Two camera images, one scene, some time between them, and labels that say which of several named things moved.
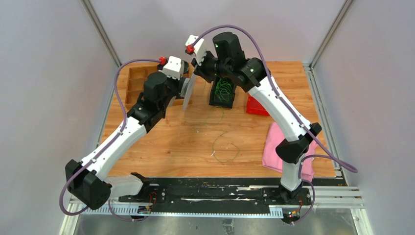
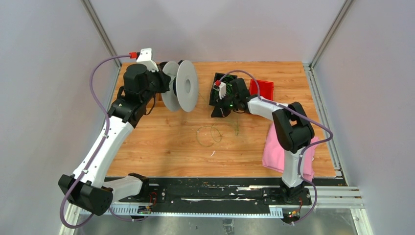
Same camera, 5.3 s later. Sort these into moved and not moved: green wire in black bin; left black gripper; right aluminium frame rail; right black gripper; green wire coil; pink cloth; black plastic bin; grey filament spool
Moved: left black gripper; grey filament spool; right black gripper; green wire coil
Not moved: pink cloth; green wire in black bin; black plastic bin; right aluminium frame rail
